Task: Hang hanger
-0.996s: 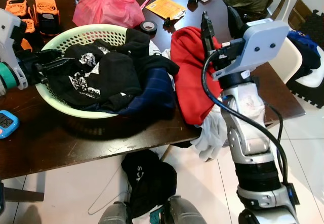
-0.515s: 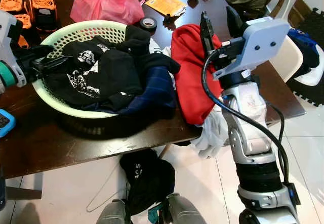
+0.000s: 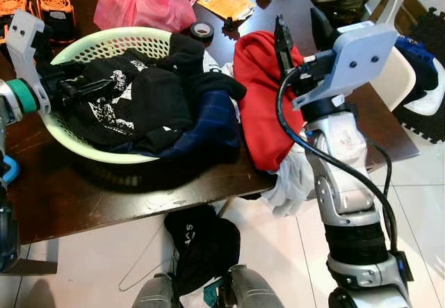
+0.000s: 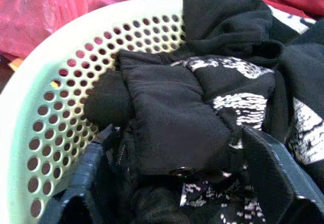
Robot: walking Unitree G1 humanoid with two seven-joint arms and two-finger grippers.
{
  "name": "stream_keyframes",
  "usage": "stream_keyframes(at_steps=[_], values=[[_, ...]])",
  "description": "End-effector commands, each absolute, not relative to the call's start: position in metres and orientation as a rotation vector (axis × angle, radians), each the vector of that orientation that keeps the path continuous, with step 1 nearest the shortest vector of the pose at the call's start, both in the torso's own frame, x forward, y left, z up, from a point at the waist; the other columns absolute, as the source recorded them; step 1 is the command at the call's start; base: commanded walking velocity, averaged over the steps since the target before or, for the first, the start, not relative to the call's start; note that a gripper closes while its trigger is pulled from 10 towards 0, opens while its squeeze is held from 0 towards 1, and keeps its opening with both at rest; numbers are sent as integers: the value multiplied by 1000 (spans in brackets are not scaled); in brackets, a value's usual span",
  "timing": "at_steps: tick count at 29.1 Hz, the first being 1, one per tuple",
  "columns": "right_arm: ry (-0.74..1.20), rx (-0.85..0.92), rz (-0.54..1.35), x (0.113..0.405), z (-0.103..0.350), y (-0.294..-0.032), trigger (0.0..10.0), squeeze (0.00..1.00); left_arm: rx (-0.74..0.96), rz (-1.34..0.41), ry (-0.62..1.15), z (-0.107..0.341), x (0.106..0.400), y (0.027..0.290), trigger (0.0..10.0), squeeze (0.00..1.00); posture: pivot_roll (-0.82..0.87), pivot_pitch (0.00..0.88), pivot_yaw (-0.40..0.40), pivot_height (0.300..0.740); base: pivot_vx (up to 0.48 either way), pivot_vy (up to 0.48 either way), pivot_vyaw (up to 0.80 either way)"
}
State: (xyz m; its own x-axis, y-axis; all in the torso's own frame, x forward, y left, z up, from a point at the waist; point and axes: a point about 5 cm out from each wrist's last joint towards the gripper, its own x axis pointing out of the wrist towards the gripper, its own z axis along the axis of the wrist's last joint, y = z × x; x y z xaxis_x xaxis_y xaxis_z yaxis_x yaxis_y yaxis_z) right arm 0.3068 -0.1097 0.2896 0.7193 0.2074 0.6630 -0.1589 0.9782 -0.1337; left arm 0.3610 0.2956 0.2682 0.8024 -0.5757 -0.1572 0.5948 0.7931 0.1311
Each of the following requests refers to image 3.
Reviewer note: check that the beige chair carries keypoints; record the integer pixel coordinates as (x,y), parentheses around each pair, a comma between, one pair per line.
(396,78)

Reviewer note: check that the pale green laundry basket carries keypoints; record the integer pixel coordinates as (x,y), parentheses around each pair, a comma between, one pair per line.
(111,44)

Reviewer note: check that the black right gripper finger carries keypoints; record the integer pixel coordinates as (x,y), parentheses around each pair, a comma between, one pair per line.
(285,44)
(321,33)

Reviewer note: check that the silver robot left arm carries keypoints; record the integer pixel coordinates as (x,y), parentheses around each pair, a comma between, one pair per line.
(7,106)

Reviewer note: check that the orange black box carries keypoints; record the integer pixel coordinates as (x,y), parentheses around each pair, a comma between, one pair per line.
(12,5)
(54,2)

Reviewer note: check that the pink plastic bag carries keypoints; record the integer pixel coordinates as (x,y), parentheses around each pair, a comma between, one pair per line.
(142,5)

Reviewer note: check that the black tape roll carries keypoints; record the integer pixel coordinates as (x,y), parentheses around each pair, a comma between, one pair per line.
(192,31)

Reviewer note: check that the plain black garment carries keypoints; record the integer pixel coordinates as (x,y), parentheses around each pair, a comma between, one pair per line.
(208,65)

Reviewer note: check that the white round chair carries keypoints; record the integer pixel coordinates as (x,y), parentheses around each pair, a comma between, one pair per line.
(431,103)

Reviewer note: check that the red garment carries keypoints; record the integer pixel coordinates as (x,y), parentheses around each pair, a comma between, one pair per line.
(257,99)

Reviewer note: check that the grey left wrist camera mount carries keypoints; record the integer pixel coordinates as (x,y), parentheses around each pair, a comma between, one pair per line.
(24,33)

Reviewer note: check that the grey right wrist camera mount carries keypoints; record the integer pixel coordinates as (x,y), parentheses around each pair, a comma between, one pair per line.
(358,58)

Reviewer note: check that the black garment white lettering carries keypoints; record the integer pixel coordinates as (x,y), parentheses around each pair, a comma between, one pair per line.
(205,249)

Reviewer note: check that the navy blue garment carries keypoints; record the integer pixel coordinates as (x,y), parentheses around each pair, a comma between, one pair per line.
(212,124)

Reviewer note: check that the black t-shirt white print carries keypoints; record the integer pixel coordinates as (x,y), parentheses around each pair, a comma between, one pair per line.
(160,106)

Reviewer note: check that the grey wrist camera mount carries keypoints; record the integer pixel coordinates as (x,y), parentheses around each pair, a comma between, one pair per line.
(358,58)
(24,33)

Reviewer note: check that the orange paper packet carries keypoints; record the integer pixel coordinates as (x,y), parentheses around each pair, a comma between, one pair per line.
(222,2)

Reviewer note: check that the blue black garment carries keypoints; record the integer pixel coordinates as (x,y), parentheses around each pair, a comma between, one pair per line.
(417,47)

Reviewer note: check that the brown wooden board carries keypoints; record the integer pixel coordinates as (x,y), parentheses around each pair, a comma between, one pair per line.
(414,12)

